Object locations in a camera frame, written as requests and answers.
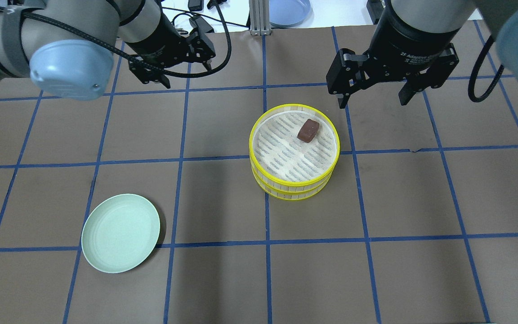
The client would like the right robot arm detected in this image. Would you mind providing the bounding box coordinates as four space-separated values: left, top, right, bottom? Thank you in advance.
326 0 518 109

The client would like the brown bun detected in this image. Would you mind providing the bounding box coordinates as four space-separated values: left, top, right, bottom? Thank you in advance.
297 119 321 143

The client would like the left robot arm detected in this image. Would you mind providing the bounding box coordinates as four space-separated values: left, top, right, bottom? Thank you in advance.
0 0 217 101

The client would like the black power adapter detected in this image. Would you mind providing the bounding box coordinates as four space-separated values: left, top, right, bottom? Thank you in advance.
189 15 214 34

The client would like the light green plate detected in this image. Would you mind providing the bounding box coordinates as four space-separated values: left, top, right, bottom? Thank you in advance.
81 193 161 274

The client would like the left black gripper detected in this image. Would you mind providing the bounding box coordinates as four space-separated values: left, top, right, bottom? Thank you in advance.
128 18 216 88

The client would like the aluminium frame post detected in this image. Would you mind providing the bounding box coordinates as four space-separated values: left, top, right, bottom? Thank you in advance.
249 0 272 36

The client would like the blue plate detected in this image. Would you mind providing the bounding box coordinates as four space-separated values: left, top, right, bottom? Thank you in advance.
268 0 311 27

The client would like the yellow steamer layer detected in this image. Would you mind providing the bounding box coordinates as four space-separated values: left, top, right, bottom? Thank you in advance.
249 104 341 191
251 164 332 201

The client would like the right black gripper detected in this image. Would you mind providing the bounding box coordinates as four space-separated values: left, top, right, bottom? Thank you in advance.
326 9 459 109

